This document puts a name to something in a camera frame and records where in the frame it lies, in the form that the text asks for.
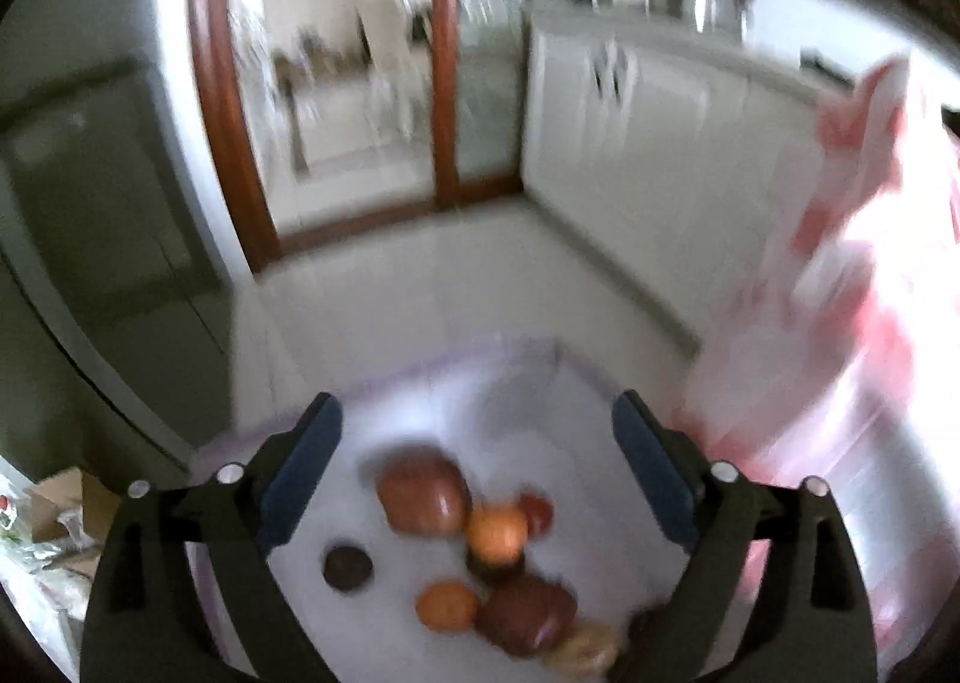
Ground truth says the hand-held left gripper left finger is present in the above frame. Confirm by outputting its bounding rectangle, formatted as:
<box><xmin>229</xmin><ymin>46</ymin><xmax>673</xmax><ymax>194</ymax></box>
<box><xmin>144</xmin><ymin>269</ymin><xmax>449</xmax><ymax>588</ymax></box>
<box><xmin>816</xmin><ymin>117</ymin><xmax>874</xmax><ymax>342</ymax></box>
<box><xmin>79</xmin><ymin>392</ymin><xmax>344</xmax><ymax>683</ymax></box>

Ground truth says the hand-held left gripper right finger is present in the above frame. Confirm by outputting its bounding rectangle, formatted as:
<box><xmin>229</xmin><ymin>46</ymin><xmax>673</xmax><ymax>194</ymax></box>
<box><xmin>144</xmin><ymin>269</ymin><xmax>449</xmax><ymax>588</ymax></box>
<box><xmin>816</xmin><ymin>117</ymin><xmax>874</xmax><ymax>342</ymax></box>
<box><xmin>611</xmin><ymin>389</ymin><xmax>878</xmax><ymax>683</ymax></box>

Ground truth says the red tomato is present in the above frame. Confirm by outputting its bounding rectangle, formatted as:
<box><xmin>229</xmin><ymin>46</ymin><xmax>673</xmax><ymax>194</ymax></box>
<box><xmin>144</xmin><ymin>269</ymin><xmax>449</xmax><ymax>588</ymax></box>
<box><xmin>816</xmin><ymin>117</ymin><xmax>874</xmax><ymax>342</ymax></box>
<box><xmin>519</xmin><ymin>493</ymin><xmax>556</xmax><ymax>540</ymax></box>

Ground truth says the small red pomegranate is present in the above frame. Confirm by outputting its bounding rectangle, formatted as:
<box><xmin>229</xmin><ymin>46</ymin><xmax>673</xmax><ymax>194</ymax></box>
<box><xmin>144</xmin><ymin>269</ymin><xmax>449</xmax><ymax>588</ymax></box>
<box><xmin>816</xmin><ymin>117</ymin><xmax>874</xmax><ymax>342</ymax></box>
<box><xmin>376</xmin><ymin>449</ymin><xmax>473</xmax><ymax>538</ymax></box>

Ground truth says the white plastic bin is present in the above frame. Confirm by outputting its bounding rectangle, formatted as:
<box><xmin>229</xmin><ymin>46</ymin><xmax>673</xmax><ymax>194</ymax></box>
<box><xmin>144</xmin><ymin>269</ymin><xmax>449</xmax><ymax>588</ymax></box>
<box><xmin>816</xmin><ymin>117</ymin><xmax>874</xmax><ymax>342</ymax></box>
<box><xmin>184</xmin><ymin>336</ymin><xmax>758</xmax><ymax>683</ymax></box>

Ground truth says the orange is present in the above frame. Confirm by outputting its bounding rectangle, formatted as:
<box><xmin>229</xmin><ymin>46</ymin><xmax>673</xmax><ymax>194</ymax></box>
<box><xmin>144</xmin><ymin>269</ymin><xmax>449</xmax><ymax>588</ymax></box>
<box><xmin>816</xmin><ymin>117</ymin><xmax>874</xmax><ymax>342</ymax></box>
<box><xmin>466</xmin><ymin>505</ymin><xmax>530</xmax><ymax>568</ymax></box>
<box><xmin>416</xmin><ymin>580</ymin><xmax>479</xmax><ymax>631</ymax></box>

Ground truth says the yellow-brown striped fruit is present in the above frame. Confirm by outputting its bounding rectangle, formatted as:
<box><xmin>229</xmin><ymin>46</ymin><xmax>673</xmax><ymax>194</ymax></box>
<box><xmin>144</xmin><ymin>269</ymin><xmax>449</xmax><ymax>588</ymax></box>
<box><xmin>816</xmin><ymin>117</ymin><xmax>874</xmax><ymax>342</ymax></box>
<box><xmin>544</xmin><ymin>619</ymin><xmax>622</xmax><ymax>676</ymax></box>

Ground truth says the large dark red pomegranate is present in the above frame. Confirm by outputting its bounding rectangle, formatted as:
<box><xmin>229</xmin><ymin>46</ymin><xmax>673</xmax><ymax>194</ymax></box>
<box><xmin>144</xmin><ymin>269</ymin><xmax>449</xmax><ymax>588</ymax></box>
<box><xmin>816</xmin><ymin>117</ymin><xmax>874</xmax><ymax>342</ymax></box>
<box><xmin>476</xmin><ymin>574</ymin><xmax>578</xmax><ymax>658</ymax></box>

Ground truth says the cardboard box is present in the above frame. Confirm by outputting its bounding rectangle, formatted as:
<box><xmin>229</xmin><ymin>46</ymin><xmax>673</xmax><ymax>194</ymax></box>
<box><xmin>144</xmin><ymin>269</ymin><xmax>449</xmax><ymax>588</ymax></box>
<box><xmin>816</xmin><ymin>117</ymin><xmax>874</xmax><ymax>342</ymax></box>
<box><xmin>22</xmin><ymin>469</ymin><xmax>121</xmax><ymax>556</ymax></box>

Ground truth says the red checked plastic tablecloth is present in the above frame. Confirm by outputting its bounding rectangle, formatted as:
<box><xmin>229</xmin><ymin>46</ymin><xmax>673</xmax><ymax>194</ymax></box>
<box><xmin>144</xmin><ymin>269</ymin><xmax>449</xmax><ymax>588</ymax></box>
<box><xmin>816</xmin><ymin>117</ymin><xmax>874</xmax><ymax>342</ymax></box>
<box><xmin>679</xmin><ymin>53</ymin><xmax>960</xmax><ymax>676</ymax></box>

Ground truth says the white kitchen cabinet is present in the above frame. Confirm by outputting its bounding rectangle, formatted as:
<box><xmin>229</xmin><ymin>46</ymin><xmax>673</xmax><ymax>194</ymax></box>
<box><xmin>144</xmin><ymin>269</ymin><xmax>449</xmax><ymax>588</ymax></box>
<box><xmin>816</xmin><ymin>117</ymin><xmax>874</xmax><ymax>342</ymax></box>
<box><xmin>521</xmin><ymin>8</ymin><xmax>833</xmax><ymax>354</ymax></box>

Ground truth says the grey refrigerator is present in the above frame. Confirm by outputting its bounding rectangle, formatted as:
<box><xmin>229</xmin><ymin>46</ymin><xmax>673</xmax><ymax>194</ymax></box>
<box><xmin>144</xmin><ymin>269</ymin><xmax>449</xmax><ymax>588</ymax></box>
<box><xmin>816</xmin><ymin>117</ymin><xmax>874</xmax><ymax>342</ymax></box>
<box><xmin>0</xmin><ymin>56</ymin><xmax>233</xmax><ymax>429</ymax></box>

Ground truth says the white chair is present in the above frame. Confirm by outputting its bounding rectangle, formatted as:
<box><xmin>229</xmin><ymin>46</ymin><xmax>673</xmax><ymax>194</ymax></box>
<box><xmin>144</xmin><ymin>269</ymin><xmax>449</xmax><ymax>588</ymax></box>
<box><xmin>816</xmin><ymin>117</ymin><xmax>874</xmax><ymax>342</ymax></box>
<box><xmin>356</xmin><ymin>0</ymin><xmax>432</xmax><ymax>144</ymax></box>

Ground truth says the steel kettle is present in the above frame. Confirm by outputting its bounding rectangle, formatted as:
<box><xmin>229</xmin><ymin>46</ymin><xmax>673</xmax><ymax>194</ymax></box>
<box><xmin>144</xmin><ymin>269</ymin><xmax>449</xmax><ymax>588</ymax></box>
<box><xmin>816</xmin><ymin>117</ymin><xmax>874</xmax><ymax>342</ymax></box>
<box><xmin>686</xmin><ymin>0</ymin><xmax>751</xmax><ymax>39</ymax></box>

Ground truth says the wooden door frame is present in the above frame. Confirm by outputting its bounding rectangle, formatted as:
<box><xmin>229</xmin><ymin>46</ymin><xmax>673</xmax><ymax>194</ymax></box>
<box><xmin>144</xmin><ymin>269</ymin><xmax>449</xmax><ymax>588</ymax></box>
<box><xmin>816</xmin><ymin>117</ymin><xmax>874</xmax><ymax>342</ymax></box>
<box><xmin>187</xmin><ymin>0</ymin><xmax>650</xmax><ymax>275</ymax></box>

